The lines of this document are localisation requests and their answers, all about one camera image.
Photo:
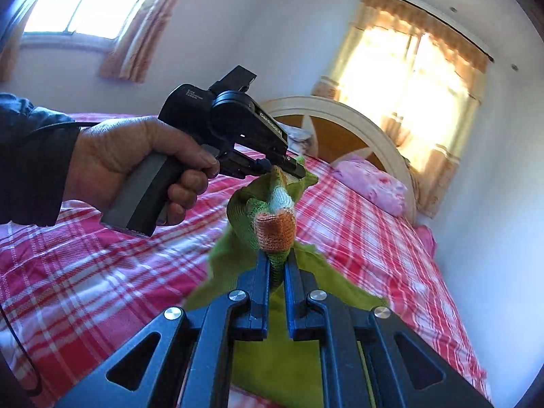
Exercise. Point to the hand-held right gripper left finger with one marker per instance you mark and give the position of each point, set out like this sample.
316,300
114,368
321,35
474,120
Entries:
261,282

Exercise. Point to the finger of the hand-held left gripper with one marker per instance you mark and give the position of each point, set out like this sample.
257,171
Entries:
246,165
293,168

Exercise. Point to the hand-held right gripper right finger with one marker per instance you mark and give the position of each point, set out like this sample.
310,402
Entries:
293,284

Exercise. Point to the green orange striped knit sweater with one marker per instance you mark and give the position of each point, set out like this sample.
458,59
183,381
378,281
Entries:
272,225

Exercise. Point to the person's left forearm dark sleeve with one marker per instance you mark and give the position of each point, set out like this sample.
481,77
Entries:
34,157

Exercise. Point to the person's left hand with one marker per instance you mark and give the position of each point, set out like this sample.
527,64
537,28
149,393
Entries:
119,148

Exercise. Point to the grey patterned pillow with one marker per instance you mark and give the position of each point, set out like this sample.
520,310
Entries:
302,140

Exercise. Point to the cream wooden headboard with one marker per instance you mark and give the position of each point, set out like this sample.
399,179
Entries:
361,123

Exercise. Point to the pink floral pillow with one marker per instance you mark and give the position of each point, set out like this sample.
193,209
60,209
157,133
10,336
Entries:
374,185

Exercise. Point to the beige patterned curtain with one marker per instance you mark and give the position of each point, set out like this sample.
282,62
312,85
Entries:
148,29
446,136

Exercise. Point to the pink cloth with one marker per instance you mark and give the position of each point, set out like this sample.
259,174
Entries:
426,240

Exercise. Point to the red plaid bed sheet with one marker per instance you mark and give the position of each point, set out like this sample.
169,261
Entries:
106,272

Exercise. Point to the dark curtain track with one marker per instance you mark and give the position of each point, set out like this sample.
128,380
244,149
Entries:
429,12

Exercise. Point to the window with white frame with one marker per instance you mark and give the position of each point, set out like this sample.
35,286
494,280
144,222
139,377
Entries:
85,4

